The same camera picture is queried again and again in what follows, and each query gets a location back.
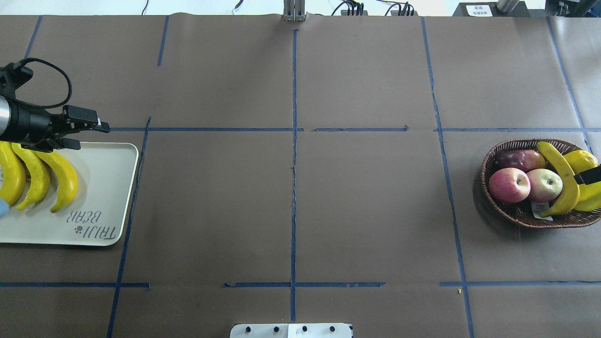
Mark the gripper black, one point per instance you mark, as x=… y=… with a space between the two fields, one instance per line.
x=29 y=126

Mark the red apple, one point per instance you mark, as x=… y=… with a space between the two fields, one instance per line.
x=509 y=185

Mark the aluminium frame post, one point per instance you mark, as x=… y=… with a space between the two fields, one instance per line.
x=294 y=10

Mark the textured yellow banana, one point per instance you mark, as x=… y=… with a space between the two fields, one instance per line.
x=40 y=178

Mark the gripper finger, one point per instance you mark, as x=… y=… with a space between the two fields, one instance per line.
x=589 y=176

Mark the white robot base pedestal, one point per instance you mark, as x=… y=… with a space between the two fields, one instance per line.
x=292 y=330

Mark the smooth yellow banana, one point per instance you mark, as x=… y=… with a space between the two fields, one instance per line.
x=13 y=174

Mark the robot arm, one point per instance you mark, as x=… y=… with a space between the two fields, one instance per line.
x=4 y=114

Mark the white rectangular plate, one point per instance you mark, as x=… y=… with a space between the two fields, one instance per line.
x=96 y=216

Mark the pale green apple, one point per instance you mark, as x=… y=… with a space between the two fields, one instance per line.
x=545 y=184

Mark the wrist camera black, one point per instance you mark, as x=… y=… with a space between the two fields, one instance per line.
x=12 y=77

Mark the brown wicker basket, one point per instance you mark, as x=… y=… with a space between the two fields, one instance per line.
x=521 y=213

